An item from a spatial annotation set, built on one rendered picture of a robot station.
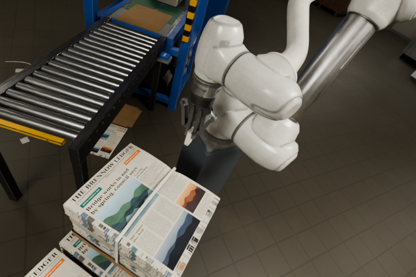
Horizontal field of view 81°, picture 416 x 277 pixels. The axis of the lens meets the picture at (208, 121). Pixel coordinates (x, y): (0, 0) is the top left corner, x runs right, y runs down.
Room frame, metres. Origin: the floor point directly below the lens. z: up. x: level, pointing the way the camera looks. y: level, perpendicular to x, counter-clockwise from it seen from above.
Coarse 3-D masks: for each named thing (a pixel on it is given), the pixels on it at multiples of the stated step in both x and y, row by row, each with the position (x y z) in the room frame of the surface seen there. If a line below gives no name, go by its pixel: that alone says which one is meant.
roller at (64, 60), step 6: (60, 60) 1.15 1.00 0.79; (66, 60) 1.17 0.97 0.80; (72, 60) 1.18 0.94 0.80; (72, 66) 1.16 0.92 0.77; (78, 66) 1.16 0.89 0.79; (84, 66) 1.17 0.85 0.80; (90, 66) 1.19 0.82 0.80; (96, 72) 1.17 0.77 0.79; (102, 72) 1.18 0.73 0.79; (108, 72) 1.19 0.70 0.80; (108, 78) 1.17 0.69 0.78; (114, 78) 1.18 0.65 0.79; (120, 78) 1.19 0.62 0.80
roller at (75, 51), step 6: (72, 48) 1.30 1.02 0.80; (78, 54) 1.28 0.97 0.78; (84, 54) 1.29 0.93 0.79; (90, 54) 1.31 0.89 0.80; (96, 60) 1.29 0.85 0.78; (102, 60) 1.30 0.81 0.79; (108, 60) 1.32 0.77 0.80; (114, 66) 1.30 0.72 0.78; (120, 66) 1.31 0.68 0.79; (126, 66) 1.32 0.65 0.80
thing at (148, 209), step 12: (168, 168) 0.49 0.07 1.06; (156, 180) 0.43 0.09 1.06; (168, 180) 0.45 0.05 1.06; (144, 192) 0.38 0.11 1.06; (156, 192) 0.39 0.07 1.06; (156, 204) 0.36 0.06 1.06; (132, 216) 0.30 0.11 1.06; (144, 216) 0.31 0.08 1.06; (120, 228) 0.26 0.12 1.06; (132, 228) 0.27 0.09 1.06; (108, 240) 0.23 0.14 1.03; (120, 240) 0.23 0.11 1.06; (120, 252) 0.22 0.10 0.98; (120, 264) 0.23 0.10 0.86
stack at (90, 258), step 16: (64, 240) 0.24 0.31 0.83; (80, 240) 0.26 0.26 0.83; (48, 256) 0.19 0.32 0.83; (64, 256) 0.20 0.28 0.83; (80, 256) 0.22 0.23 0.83; (96, 256) 0.23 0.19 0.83; (32, 272) 0.14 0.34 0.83; (48, 272) 0.15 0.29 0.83; (64, 272) 0.16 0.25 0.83; (80, 272) 0.18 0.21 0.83; (96, 272) 0.19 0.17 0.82; (112, 272) 0.21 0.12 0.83
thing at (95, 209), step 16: (112, 160) 0.45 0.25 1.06; (128, 160) 0.47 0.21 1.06; (144, 160) 0.49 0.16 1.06; (96, 176) 0.37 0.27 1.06; (112, 176) 0.39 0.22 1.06; (128, 176) 0.41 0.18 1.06; (144, 176) 0.43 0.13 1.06; (80, 192) 0.31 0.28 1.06; (96, 192) 0.33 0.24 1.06; (112, 192) 0.34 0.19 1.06; (128, 192) 0.36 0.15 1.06; (64, 208) 0.26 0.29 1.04; (80, 208) 0.27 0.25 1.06; (96, 208) 0.28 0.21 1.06; (112, 208) 0.30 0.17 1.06; (128, 208) 0.31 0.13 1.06; (80, 224) 0.26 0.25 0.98; (96, 224) 0.24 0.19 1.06; (112, 224) 0.26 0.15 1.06; (96, 240) 0.25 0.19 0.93
